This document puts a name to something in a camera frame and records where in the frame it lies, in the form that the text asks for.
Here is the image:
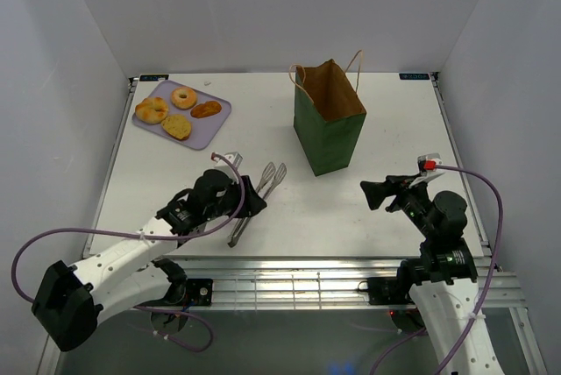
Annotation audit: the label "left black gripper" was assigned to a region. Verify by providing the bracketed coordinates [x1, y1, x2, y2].
[204, 174, 267, 221]

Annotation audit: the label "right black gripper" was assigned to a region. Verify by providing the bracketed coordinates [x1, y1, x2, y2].
[359, 173, 437, 239]

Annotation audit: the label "metal tongs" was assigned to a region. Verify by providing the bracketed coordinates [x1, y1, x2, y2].
[226, 161, 288, 248]

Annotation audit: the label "green paper bag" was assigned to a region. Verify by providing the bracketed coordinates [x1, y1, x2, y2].
[288, 60, 366, 176]

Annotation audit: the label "brown madeleine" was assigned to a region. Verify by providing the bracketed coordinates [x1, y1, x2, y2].
[190, 101, 222, 119]

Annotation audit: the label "glazed ring donut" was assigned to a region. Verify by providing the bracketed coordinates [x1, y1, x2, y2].
[170, 86, 197, 110]

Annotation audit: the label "golden bagel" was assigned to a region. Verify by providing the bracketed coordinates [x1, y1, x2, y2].
[135, 96, 169, 124]

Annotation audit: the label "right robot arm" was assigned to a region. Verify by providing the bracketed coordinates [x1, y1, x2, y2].
[360, 173, 503, 374]

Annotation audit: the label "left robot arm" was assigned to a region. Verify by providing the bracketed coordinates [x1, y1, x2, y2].
[32, 169, 266, 351]

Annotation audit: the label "yellow bread slice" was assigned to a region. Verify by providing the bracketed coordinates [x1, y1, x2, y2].
[160, 114, 192, 141]

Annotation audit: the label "right blue table label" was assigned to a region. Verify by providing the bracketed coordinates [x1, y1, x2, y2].
[399, 73, 430, 81]

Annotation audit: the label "blue table label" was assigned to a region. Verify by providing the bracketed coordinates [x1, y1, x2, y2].
[138, 74, 169, 81]
[399, 73, 430, 81]

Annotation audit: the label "left blue table label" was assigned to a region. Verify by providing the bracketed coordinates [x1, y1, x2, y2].
[138, 74, 169, 81]

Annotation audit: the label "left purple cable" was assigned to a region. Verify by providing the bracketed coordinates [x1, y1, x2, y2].
[11, 152, 246, 353]

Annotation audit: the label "purple cable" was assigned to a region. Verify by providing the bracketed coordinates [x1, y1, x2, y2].
[350, 163, 503, 375]
[11, 152, 246, 353]

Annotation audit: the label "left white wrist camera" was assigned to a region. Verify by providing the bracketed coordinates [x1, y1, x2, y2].
[211, 152, 243, 178]

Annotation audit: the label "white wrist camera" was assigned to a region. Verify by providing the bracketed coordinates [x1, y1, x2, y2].
[410, 153, 443, 187]
[211, 152, 243, 178]

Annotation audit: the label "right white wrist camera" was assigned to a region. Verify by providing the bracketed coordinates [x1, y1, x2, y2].
[410, 153, 443, 187]

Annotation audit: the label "aluminium rail frame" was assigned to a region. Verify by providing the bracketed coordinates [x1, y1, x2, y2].
[54, 256, 527, 311]

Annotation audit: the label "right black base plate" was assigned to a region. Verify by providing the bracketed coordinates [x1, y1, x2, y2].
[366, 277, 413, 306]

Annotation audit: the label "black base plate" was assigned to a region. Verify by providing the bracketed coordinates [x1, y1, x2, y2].
[366, 277, 413, 306]
[144, 277, 214, 307]

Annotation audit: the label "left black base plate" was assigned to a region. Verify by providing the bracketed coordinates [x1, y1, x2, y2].
[144, 277, 214, 307]

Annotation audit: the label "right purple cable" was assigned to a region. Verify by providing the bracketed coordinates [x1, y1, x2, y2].
[350, 163, 503, 375]

